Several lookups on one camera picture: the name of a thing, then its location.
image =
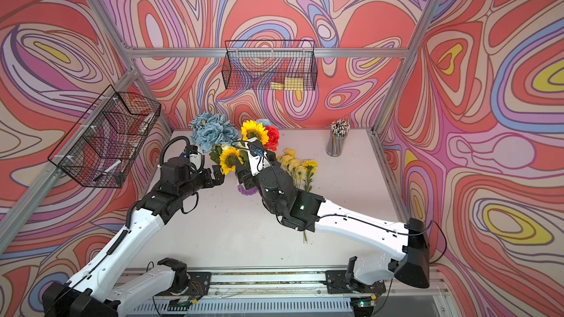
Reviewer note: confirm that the dusty blue rose bunch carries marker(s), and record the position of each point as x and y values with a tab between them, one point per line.
209	130

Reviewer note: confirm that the back black wire basket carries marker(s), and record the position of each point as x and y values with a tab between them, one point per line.
254	64

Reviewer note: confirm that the large yellow sunflower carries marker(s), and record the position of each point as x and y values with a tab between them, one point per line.
252	130

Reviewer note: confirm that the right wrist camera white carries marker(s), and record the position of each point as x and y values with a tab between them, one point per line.
256	156

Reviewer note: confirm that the left black wire basket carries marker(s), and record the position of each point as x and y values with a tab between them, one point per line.
115	126

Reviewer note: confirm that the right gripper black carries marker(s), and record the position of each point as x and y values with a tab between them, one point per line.
244	176

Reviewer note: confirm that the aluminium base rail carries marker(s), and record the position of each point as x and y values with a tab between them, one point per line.
269	292

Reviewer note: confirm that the yellow carnation flower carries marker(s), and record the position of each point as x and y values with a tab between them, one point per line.
310	170

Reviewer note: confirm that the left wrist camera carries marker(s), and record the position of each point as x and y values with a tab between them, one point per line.
193	153

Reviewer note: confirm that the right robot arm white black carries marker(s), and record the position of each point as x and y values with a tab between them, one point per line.
403	249

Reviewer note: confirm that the metal pencil cup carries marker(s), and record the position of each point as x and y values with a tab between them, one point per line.
339	130

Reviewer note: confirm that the black wire basket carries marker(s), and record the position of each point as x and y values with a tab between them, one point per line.
254	64
115	126

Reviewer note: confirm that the white marker pen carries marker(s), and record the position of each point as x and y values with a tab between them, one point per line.
107	171

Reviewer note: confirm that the small yellow sunflower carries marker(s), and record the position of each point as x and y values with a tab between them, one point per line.
229	159

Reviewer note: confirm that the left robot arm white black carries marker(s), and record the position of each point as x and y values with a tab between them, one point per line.
91	292

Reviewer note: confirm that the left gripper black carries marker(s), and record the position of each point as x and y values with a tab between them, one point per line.
217	178

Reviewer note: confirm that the purple glass vase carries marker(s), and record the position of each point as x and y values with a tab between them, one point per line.
247	192

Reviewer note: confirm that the red paper rose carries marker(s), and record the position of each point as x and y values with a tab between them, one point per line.
273	138

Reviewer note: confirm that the yellow rose bunch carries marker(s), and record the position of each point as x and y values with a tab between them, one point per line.
292	165

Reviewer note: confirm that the yellow sticky notes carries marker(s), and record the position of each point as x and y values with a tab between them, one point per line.
288	84

